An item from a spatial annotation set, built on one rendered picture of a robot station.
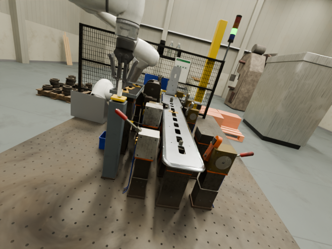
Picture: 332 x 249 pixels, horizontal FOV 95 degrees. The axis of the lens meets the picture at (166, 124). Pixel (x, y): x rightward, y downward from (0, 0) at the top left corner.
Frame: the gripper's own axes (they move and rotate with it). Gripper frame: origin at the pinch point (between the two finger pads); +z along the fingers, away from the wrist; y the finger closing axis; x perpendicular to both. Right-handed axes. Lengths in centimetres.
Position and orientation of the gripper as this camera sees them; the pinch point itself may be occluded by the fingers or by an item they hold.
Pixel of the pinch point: (120, 88)
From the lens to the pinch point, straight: 74.0
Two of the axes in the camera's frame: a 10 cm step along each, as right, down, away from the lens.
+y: 9.7, 2.0, 1.1
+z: -2.3, 9.0, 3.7
